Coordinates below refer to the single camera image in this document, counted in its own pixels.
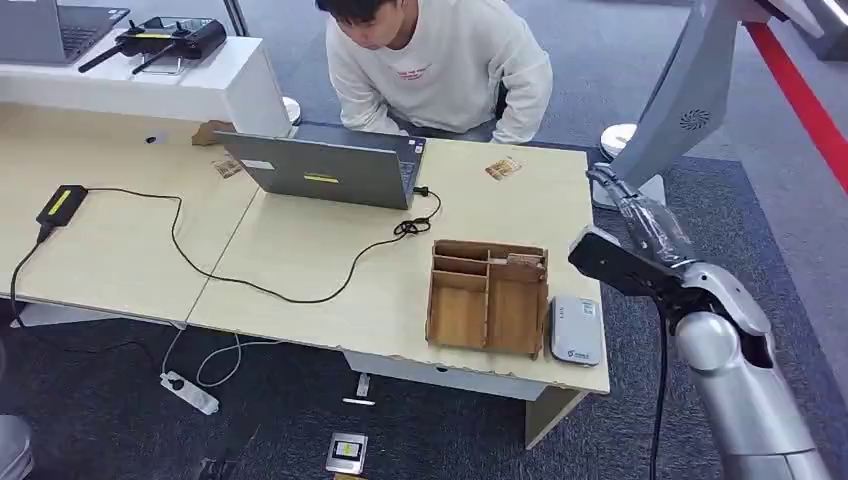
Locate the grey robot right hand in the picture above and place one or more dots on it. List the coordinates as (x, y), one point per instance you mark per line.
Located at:
(725, 288)

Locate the robot right arm silver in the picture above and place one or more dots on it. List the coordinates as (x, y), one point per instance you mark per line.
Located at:
(748, 404)

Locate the robot left arm silver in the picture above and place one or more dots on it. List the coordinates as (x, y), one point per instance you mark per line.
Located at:
(13, 450)

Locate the white card reader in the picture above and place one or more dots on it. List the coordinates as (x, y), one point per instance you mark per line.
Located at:
(575, 331)

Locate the silver stanchion base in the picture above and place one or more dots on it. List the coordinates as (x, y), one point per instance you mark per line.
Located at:
(292, 110)
(617, 139)

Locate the brown printed card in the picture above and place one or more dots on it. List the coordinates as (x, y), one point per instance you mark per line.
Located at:
(503, 169)
(227, 168)

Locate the wooden compartment box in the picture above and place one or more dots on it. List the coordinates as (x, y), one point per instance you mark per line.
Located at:
(464, 318)

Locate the person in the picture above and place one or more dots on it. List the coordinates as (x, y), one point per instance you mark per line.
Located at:
(437, 66)

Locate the pale wooden desk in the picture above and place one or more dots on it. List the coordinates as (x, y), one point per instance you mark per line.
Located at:
(318, 265)

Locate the small grey framed card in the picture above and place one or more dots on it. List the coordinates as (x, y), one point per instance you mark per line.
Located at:
(346, 453)

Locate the grey open laptop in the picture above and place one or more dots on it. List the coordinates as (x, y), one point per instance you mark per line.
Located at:
(318, 172)

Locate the brown cardboard piece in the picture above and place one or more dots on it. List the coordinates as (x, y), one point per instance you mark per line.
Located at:
(208, 134)

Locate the white power strip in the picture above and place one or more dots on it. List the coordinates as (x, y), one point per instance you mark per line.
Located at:
(189, 393)

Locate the white counter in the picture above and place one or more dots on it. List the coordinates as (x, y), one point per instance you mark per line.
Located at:
(199, 93)

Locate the black remote controller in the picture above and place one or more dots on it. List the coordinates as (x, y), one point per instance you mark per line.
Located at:
(175, 38)

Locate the black power adapter yellow label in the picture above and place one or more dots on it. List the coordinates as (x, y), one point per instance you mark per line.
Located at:
(61, 205)

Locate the dark grey laptop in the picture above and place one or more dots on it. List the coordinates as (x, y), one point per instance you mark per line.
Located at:
(73, 30)

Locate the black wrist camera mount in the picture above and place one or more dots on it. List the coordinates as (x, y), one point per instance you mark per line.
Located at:
(616, 265)

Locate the white bracket piece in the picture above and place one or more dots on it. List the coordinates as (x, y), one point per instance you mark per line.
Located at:
(360, 392)

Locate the black post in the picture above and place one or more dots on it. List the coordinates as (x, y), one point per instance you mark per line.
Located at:
(234, 16)

